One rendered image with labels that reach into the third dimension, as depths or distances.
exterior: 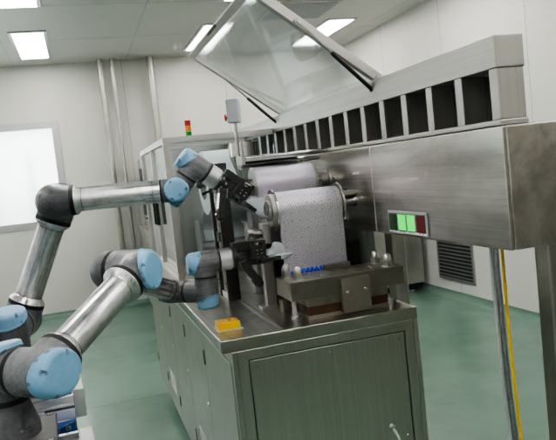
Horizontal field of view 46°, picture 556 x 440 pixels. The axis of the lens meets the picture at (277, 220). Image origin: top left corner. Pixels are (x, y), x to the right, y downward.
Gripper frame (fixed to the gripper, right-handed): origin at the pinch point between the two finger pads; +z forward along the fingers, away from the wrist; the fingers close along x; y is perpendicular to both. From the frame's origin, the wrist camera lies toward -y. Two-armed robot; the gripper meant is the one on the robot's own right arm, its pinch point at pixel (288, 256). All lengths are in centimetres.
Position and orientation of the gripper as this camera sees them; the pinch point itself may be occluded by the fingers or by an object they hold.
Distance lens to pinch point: 230.5
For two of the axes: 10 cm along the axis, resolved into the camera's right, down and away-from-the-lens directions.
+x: -2.9, -0.4, 9.6
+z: 9.5, -1.2, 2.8
